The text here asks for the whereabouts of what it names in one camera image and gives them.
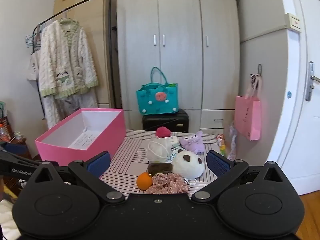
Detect white tissue packet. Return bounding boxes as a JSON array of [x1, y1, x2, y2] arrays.
[[160, 136, 180, 153]]

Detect beige wooden cabinet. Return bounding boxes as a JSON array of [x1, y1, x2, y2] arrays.
[[53, 0, 121, 109]]

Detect white and green fluffy cardigan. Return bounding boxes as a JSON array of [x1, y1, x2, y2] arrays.
[[38, 18, 99, 98]]

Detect pink floral scrunchie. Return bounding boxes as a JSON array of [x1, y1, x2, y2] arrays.
[[144, 172, 190, 194]]

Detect black clothes rack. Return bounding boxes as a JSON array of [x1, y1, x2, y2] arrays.
[[32, 0, 118, 120]]

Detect white panda plush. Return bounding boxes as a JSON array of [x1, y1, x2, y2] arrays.
[[172, 149, 205, 179]]

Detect pink fluffy pompom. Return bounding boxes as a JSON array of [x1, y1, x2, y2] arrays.
[[155, 127, 172, 139]]

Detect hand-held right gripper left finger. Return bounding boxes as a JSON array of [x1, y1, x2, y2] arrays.
[[30, 151, 125, 204]]

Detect bunch of wire hangers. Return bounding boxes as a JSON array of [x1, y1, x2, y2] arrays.
[[24, 26, 42, 48]]

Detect brown plush toy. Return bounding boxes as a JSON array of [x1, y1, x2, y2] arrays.
[[147, 162, 174, 174]]

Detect clear plastic bag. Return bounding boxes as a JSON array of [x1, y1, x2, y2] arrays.
[[228, 122, 238, 161]]

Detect white paper sheet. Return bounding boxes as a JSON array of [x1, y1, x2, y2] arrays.
[[68, 132, 97, 151]]

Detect white tote bag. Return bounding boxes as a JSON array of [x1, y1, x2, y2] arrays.
[[26, 51, 41, 81]]

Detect metal door handle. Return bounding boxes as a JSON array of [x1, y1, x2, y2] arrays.
[[305, 61, 320, 102]]

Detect purple plush toy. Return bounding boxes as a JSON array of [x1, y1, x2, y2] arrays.
[[179, 131, 204, 155]]

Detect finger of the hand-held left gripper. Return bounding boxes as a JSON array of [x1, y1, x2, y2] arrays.
[[0, 141, 29, 156]]

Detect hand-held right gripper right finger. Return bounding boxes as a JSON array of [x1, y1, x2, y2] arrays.
[[191, 150, 288, 204]]

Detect colourful bottle pack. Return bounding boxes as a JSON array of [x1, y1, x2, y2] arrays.
[[216, 133, 228, 158]]

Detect white door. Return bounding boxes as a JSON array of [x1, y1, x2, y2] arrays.
[[268, 0, 320, 196]]

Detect white wardrobe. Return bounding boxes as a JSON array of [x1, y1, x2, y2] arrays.
[[114, 0, 241, 133]]

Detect beige wall switch box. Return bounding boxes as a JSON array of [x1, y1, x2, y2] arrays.
[[285, 12, 302, 33]]

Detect wooden nightstand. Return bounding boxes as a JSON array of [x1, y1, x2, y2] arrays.
[[11, 131, 32, 159]]

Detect pink cardboard box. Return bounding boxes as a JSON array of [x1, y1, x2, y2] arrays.
[[34, 108, 126, 167]]

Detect teal felt tote bag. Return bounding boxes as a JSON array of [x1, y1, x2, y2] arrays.
[[136, 67, 179, 115]]

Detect black-printed white cloth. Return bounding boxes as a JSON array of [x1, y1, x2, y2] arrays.
[[166, 149, 185, 163]]

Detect pink paper bag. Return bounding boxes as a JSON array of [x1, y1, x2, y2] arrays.
[[234, 73, 263, 141]]

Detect black suitcase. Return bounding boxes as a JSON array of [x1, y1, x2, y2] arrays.
[[142, 109, 189, 133]]

